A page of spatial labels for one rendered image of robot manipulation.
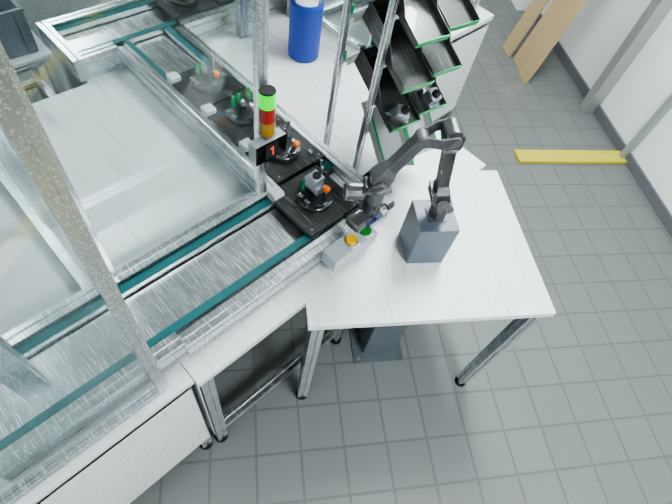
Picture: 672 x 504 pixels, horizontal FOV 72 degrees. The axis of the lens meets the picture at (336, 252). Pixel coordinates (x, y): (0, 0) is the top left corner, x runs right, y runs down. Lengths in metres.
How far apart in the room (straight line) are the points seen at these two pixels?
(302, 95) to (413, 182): 0.69
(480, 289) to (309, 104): 1.13
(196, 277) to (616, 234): 2.85
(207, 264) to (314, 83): 1.14
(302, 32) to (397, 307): 1.39
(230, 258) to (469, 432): 1.49
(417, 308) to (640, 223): 2.46
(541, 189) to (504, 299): 1.90
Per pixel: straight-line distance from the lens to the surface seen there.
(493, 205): 2.05
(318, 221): 1.63
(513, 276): 1.87
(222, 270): 1.58
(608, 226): 3.67
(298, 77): 2.40
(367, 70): 1.69
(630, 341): 3.20
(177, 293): 1.55
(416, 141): 1.34
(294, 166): 1.80
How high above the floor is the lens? 2.26
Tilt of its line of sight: 55 degrees down
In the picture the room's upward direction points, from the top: 13 degrees clockwise
